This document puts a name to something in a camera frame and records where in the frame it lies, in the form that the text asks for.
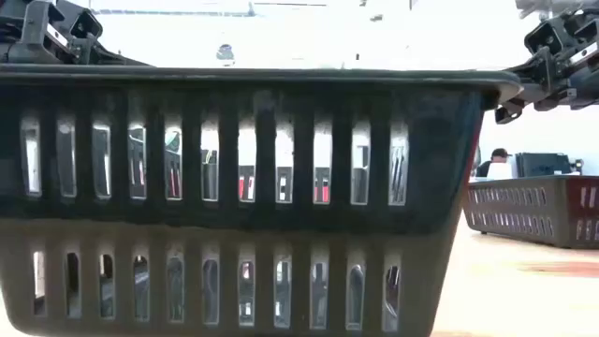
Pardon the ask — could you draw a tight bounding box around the red slotted plastic basket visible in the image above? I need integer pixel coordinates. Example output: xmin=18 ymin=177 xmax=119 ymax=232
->
xmin=564 ymin=176 xmax=599 ymax=250

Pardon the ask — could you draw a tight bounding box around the dark computer monitor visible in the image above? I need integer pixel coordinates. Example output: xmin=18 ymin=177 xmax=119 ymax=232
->
xmin=514 ymin=152 xmax=573 ymax=178

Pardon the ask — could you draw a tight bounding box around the black slotted plastic basket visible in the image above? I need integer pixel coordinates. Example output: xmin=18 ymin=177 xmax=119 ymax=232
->
xmin=0 ymin=63 xmax=524 ymax=337
xmin=461 ymin=175 xmax=570 ymax=250

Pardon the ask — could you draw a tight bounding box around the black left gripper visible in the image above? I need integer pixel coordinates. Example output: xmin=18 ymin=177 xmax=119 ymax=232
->
xmin=0 ymin=0 xmax=151 ymax=66

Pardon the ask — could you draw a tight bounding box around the person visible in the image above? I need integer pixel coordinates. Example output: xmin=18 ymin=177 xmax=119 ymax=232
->
xmin=475 ymin=147 xmax=515 ymax=180

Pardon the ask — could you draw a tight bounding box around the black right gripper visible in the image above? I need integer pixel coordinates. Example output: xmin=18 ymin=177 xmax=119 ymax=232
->
xmin=494 ymin=4 xmax=599 ymax=125

